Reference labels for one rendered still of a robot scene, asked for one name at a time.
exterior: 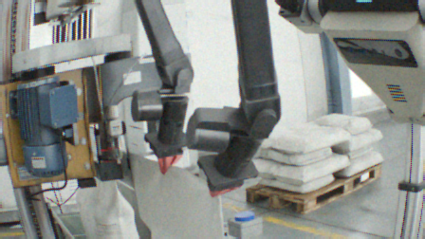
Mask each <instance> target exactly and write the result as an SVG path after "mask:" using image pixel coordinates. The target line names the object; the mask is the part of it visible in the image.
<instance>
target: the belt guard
mask: <svg viewBox="0 0 425 239"><path fill-rule="evenodd" d="M128 49H130V33H129V34H121V35H112V36H104V37H98V38H91V39H83V40H78V41H71V42H64V43H59V44H53V45H46V46H40V47H35V48H33V49H28V50H25V51H23V52H18V53H15V54H14V55H12V74H14V73H17V72H23V71H28V70H30V69H34V67H44V66H49V65H53V64H59V63H66V62H68V61H70V60H72V61H76V60H78V59H85V58H87V57H91V56H93V57H96V56H97V55H105V54H115V53H116V52H123V51H127V50H128Z"/></svg>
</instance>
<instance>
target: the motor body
mask: <svg viewBox="0 0 425 239"><path fill-rule="evenodd" d="M59 80H60V76H56V77H49V78H45V79H42V80H39V81H31V82H29V83H21V84H17V89H18V91H17V92H16V94H17V103H18V106H17V108H18V118H19V128H20V134H21V139H22V140H23V141H24V142H25V143H24V144H23V145H22V148H23V153H24V160H25V165H26V168H27V171H28V172H29V173H30V174H31V175H32V176H38V177H39V178H40V177H44V178H47V177H53V176H57V175H61V174H64V173H65V172H64V165H63V159H62V153H61V148H60V144H59V138H58V136H57V134H56V133H55V129H56V128H52V127H46V126H41V122H40V112H39V101H38V94H39V93H40V92H42V91H45V90H48V89H51V88H56V87H60V85H59V83H58V81H59ZM62 142H63V149H64V156H65V165H66V168H67V167H68V166H67V165H68V158H67V150H66V144H65V139H63V138H62Z"/></svg>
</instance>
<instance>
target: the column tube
mask: <svg viewBox="0 0 425 239"><path fill-rule="evenodd" d="M13 1H14V0H1V9H0V10H1V11H0V18H1V19H0V86H1V85H6V84H10V83H11V38H12V37H11V35H12V34H11V33H12V18H13V17H12V15H13V14H16V12H14V13H13V3H14V2H13ZM18 1H19V2H18V8H17V9H18V11H17V13H18V14H17V25H16V26H17V28H16V30H17V31H16V53H18V52H23V51H25V50H28V43H29V41H28V39H29V37H28V36H29V16H30V15H29V14H30V3H31V2H30V1H31V0H18ZM12 13H13V14H12ZM13 47H15V46H13ZM24 72H26V71H23V72H17V73H16V81H17V82H20V81H21V79H20V78H21V73H24ZM11 186H12V189H13V193H14V198H15V202H16V205H17V209H18V211H19V215H20V220H21V223H22V226H23V229H24V233H25V236H26V238H27V239H39V238H38V234H41V233H42V235H43V238H44V239H56V238H55V236H54V231H53V228H52V227H51V222H50V218H49V215H48V211H47V206H46V201H45V198H44V193H40V194H37V195H35V196H32V198H38V199H40V200H41V201H33V200H32V202H33V206H34V209H35V211H36V217H37V220H38V223H39V226H40V230H41V233H38V234H37V232H36V229H35V224H34V222H33V219H32V215H31V213H32V212H34V211H30V207H32V206H29V203H28V200H27V193H26V188H25V186H23V187H22V186H21V187H17V188H14V187H13V184H12V182H11ZM29 188H30V193H31V194H33V193H37V192H39V191H41V190H42V189H43V187H42V184H38V185H36V184H35V185H30V186H29ZM32 208H33V207H32ZM37 220H34V221H37Z"/></svg>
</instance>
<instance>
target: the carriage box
mask: <svg viewBox="0 0 425 239"><path fill-rule="evenodd" d="M85 75H86V71H85V67H79V68H77V69H68V70H67V71H62V72H56V73H55V74H54V75H51V76H48V77H42V78H41V80H42V79H45V78H49V77H56V76H60V81H67V80H73V83H75V84H76V85H77V93H78V97H77V100H78V107H79V109H78V114H79V120H78V123H76V124H77V132H78V139H79V146H74V145H72V144H70V143H69V142H65V144H66V150H67V158H68V165H67V166H68V167H67V170H66V171H67V179H68V180H74V179H81V178H82V179H84V178H88V177H89V178H90V177H93V176H95V177H97V175H96V171H95V164H94V157H93V149H92V143H91V136H90V128H89V125H88V124H89V120H88V114H87V107H88V106H87V98H86V94H87V92H86V78H85ZM31 81H34V80H30V81H23V82H16V83H10V84H6V85H1V86H0V100H1V102H2V104H1V105H0V107H1V106H2V116H3V123H4V125H3V123H2V119H1V109H0V120H1V129H2V134H3V135H4V141H5V145H6V152H7V159H8V165H7V166H8V172H9V177H10V179H11V182H12V184H13V187H14V188H17V187H21V186H22V187H23V186H27V185H29V186H30V185H35V184H36V185H38V184H43V183H44V184H46V183H51V182H52V183H53V182H56V181H57V182H59V181H65V174H61V175H57V176H53V177H47V178H44V177H40V178H39V177H38V178H33V179H29V180H27V179H26V180H21V181H20V178H19V174H18V168H17V166H19V165H21V166H22V165H25V160H24V153H23V148H22V145H23V144H24V143H25V142H24V141H23V140H22V139H21V134H20V128H19V119H11V117H10V109H9V108H10V104H9V92H10V91H11V90H16V89H17V84H21V83H29V82H31ZM60 81H58V83H59V82H60Z"/></svg>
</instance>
